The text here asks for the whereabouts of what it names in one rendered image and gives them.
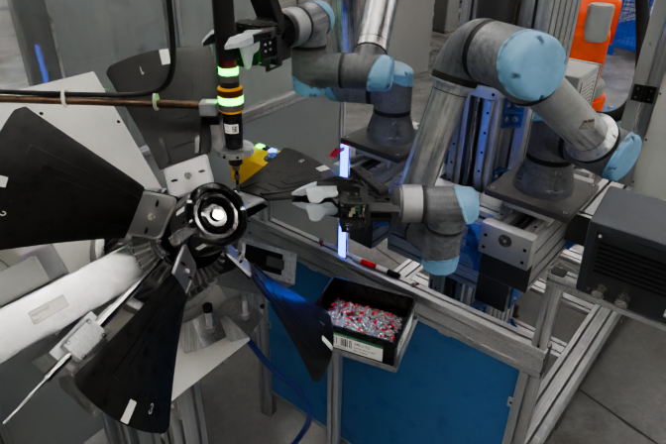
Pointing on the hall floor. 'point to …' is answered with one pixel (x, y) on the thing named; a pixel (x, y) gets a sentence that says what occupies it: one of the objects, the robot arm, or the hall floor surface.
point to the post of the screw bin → (334, 398)
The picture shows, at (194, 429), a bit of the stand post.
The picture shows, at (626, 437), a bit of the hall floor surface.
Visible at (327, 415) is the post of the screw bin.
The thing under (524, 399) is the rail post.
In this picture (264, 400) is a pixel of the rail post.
